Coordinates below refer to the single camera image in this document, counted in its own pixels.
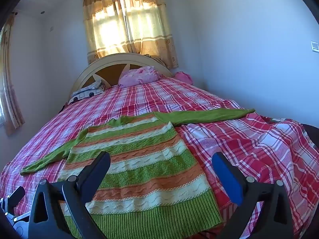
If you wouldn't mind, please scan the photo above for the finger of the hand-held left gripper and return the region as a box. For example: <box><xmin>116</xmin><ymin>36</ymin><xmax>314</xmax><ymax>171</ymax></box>
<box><xmin>0</xmin><ymin>186</ymin><xmax>30</xmax><ymax>226</ymax></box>

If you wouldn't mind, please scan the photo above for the white patterned pillow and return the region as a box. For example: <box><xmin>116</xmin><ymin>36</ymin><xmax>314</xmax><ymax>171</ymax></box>
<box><xmin>67</xmin><ymin>80</ymin><xmax>105</xmax><ymax>104</ymax></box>

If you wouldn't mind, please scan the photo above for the cream and brown headboard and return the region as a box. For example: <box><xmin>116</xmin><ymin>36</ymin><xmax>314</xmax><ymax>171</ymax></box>
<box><xmin>68</xmin><ymin>53</ymin><xmax>173</xmax><ymax>100</ymax></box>

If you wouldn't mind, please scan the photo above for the small pink cloth bundle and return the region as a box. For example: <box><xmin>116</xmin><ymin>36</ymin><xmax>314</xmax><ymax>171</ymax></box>
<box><xmin>174</xmin><ymin>71</ymin><xmax>194</xmax><ymax>84</ymax></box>

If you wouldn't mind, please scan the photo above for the pink pillow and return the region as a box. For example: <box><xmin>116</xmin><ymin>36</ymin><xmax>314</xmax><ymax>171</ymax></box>
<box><xmin>118</xmin><ymin>66</ymin><xmax>160</xmax><ymax>88</ymax></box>

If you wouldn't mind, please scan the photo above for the dark object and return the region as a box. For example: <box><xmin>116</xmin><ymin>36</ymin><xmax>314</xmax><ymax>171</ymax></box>
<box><xmin>300</xmin><ymin>122</ymin><xmax>319</xmax><ymax>145</ymax></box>

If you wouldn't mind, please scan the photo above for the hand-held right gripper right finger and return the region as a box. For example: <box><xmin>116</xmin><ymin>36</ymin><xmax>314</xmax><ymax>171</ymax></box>
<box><xmin>211</xmin><ymin>151</ymin><xmax>294</xmax><ymax>239</ymax></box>

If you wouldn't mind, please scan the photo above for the beige side curtain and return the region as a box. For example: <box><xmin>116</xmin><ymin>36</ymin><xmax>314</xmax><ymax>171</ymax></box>
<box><xmin>0</xmin><ymin>12</ymin><xmax>25</xmax><ymax>136</ymax></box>

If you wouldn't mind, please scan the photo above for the yellow window curtain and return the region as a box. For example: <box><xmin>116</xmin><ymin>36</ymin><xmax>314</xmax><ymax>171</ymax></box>
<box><xmin>82</xmin><ymin>0</ymin><xmax>179</xmax><ymax>69</ymax></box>

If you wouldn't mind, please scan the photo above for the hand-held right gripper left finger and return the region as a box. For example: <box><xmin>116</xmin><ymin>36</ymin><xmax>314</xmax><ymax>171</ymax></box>
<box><xmin>28</xmin><ymin>151</ymin><xmax>111</xmax><ymax>239</ymax></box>

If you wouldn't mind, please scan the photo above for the green orange striped knit sweater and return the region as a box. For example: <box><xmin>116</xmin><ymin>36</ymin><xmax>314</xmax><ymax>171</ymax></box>
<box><xmin>20</xmin><ymin>109</ymin><xmax>256</xmax><ymax>239</ymax></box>

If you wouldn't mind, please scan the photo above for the red plaid bed sheet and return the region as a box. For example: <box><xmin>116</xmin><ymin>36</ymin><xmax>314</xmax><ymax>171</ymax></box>
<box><xmin>0</xmin><ymin>76</ymin><xmax>319</xmax><ymax>239</ymax></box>

